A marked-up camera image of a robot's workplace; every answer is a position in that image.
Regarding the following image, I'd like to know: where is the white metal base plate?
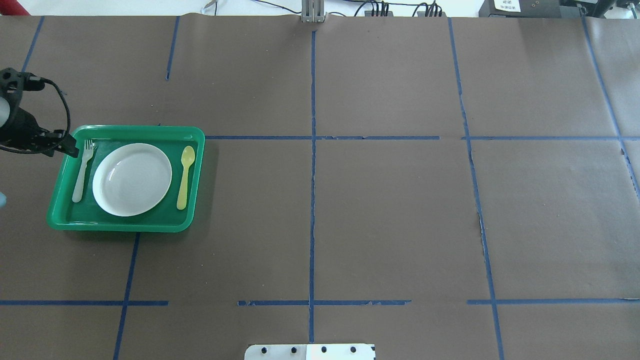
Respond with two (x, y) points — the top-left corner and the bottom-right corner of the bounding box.
(244, 342), (377, 360)

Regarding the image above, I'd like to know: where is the pale green plastic fork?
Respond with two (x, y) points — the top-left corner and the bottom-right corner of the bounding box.
(71, 139), (96, 203)

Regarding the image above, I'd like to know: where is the black cable bundle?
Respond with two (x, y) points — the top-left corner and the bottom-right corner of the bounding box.
(250, 0), (446, 18)

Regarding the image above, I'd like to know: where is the black device box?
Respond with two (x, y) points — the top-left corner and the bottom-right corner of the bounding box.
(478, 0), (583, 19)

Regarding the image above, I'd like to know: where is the black camera cable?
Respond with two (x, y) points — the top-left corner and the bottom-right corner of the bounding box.
(0, 75), (72, 155)

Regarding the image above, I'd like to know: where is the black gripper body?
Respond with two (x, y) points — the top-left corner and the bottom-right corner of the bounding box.
(0, 107), (57, 156)

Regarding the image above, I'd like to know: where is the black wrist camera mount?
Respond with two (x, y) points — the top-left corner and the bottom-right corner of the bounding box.
(0, 67), (46, 103)

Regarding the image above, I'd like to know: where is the red object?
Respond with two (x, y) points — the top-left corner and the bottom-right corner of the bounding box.
(0, 0), (31, 16)

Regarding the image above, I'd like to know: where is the white round plate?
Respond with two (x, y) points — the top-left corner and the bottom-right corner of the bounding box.
(92, 143), (173, 217)

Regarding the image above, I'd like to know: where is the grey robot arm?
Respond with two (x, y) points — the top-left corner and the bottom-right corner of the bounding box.
(0, 97), (80, 158)

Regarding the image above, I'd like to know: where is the yellow plastic spoon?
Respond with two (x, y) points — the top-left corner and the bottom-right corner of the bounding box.
(176, 145), (195, 211)

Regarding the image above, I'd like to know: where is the green plastic tray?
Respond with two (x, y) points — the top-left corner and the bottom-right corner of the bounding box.
(46, 125), (206, 233)

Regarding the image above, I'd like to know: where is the grey aluminium bracket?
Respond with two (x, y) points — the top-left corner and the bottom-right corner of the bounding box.
(301, 0), (327, 23)

